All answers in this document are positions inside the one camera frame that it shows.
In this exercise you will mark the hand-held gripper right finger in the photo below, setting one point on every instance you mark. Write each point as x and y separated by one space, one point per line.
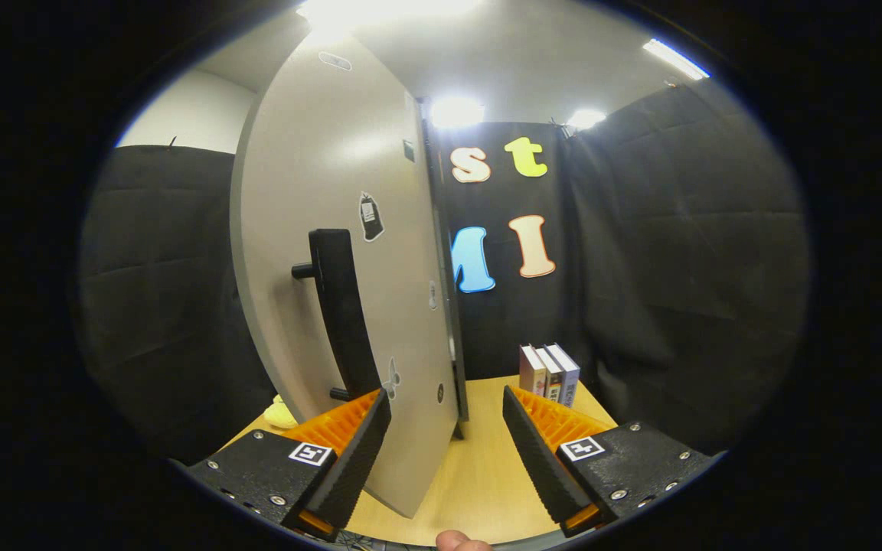
540 467

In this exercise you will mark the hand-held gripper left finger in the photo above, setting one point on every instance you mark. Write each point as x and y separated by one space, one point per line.
353 467

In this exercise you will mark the beige cabinet door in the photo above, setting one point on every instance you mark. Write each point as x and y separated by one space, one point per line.
311 153

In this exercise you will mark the white spine book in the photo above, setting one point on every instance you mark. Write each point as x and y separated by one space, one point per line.
550 379

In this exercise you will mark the yellow plush toy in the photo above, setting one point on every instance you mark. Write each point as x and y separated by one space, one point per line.
280 415

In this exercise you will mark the grey blue book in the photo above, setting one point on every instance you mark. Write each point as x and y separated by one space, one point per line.
567 376

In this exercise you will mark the dark grey cabinet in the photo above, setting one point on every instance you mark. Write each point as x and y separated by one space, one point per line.
459 383

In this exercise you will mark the black backdrop cloth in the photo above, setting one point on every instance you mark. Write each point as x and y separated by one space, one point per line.
678 268

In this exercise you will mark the small round ceiling light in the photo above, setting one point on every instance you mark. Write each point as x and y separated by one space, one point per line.
455 112
586 119

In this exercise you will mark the long strip ceiling light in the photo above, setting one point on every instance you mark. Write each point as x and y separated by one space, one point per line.
674 59

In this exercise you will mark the large bright ceiling light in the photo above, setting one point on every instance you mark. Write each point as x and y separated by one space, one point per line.
387 8

